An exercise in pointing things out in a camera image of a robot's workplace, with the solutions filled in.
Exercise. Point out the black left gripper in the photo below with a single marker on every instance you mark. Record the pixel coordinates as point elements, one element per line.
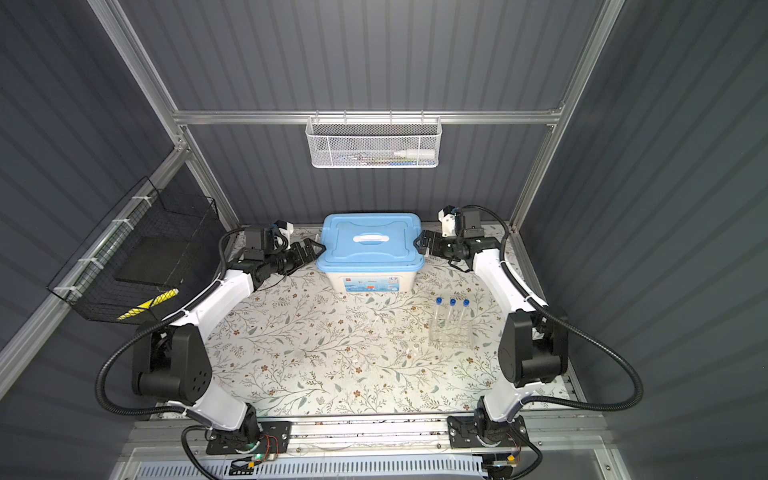
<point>300,258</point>

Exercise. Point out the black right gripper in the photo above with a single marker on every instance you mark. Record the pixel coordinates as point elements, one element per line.
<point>437,239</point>

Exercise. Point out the white plastic storage bin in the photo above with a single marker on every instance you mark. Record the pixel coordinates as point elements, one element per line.
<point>372,282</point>

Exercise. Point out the blue plastic bin lid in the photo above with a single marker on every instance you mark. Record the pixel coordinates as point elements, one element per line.
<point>370,243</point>

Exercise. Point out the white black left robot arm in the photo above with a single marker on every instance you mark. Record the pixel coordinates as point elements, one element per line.
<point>172,364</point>

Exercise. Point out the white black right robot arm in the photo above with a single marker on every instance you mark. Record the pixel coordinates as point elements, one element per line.
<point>531,351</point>

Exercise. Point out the white tube in basket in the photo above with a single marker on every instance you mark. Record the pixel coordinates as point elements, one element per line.
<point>416,155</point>

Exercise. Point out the clear plastic test tube rack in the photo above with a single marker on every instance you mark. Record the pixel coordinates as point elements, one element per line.
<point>455,342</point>

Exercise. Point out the yellow black striped tape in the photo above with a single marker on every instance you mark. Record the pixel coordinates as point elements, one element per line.
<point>148,305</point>

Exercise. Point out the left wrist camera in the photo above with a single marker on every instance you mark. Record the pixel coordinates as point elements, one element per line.
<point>284,228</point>

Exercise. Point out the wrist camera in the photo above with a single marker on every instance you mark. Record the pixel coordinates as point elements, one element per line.
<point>284,228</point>
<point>447,219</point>

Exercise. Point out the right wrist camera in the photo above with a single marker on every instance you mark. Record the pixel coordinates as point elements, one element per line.
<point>447,219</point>

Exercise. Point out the white wire mesh basket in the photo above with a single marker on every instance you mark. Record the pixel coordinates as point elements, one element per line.
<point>370,145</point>

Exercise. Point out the black wire wall basket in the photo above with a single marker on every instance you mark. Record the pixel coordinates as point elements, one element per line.
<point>163,238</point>

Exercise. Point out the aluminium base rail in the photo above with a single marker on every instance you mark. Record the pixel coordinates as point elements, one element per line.
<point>546,445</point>

